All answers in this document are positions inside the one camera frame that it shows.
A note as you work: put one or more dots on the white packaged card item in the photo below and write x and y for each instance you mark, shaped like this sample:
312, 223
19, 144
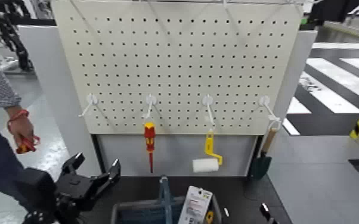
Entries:
195, 204

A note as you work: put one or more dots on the red yellow screwdriver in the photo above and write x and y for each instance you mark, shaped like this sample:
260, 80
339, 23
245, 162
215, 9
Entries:
149, 137

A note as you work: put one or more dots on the person's bare hand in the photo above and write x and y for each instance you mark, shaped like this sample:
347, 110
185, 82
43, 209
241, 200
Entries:
21, 128

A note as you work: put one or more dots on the white pegboard hook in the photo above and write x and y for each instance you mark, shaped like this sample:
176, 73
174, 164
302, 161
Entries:
150, 101
265, 102
208, 103
90, 101

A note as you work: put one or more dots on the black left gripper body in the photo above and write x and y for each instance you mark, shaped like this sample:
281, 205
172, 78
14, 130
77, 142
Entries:
79, 190

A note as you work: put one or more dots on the white perforated pegboard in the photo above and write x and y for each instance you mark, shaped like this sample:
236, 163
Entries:
179, 62

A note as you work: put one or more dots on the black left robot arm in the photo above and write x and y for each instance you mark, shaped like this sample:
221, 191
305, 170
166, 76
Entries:
37, 190

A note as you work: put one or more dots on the small white object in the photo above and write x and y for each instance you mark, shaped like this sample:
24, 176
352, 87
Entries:
226, 212

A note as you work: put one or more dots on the grey plastic crate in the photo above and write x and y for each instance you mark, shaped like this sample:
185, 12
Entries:
118, 212

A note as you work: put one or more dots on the red orange hand tool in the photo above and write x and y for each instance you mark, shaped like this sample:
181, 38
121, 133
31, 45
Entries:
26, 145

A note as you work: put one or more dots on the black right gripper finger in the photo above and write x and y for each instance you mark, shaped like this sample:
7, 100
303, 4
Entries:
265, 211

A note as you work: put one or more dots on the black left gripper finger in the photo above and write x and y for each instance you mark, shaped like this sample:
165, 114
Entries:
73, 162
114, 172

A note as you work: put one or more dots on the red wristband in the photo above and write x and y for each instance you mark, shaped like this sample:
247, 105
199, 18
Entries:
18, 116

